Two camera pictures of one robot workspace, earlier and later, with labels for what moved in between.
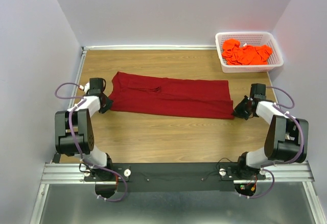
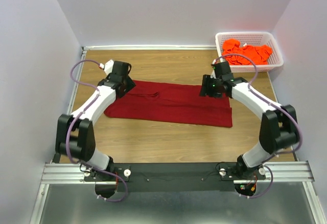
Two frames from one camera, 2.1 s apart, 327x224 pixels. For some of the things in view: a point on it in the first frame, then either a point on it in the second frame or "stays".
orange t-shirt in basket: (234, 54) stays
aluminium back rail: (150, 47) stays
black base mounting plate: (172, 177) stays
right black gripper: (242, 108) → (204, 87)
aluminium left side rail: (57, 156) stays
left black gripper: (104, 103) → (128, 86)
